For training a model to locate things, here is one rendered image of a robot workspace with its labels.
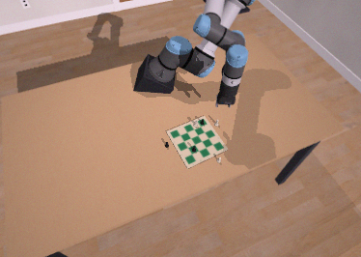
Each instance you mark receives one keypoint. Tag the green and white chessboard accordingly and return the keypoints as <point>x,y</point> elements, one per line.
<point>207,142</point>

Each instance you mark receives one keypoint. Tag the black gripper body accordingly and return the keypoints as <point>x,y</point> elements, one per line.
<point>228,90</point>

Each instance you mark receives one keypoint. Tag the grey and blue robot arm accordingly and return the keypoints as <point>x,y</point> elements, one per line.
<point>178,51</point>

